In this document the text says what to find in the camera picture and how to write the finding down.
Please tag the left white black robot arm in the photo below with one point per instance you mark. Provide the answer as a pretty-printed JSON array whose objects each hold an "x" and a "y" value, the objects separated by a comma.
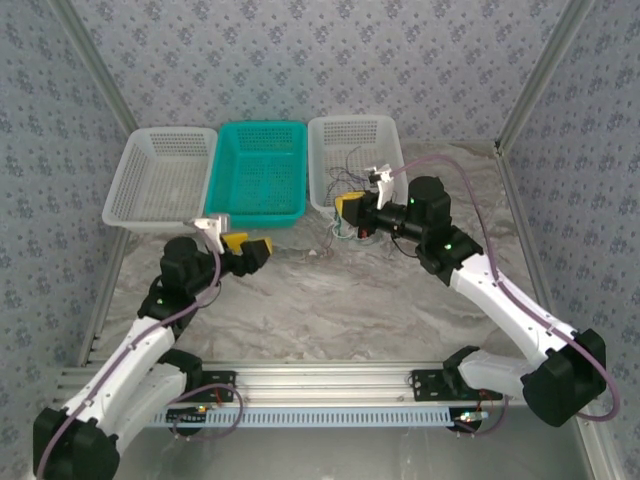
[{"x": 130, "y": 360}]

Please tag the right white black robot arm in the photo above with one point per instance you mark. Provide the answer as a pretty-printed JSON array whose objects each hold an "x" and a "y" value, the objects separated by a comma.
[{"x": 500, "y": 310}]

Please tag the white perforated plastic basket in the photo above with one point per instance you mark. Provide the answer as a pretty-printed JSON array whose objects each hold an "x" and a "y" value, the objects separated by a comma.
[
  {"x": 345, "y": 135},
  {"x": 150, "y": 175}
]

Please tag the teal perforated plastic basket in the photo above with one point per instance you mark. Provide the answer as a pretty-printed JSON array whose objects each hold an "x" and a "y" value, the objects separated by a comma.
[{"x": 255, "y": 170}]

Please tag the black controller board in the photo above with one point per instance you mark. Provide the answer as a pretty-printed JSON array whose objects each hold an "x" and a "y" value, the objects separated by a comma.
[
  {"x": 185, "y": 416},
  {"x": 467, "y": 425}
]

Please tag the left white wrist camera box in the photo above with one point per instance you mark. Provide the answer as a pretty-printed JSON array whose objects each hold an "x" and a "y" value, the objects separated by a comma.
[{"x": 212, "y": 225}]

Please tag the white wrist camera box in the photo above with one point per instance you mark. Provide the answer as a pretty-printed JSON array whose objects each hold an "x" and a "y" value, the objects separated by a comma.
[
  {"x": 384, "y": 185},
  {"x": 212, "y": 225}
]

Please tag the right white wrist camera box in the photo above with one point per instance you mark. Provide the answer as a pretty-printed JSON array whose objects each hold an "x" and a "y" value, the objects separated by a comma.
[{"x": 384, "y": 185}]

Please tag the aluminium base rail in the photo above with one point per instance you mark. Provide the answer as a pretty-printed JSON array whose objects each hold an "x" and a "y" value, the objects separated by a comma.
[{"x": 320, "y": 385}]

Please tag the aluminium corner post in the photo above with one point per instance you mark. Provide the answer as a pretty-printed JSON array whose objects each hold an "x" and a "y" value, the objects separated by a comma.
[
  {"x": 95, "y": 65},
  {"x": 546, "y": 65}
]

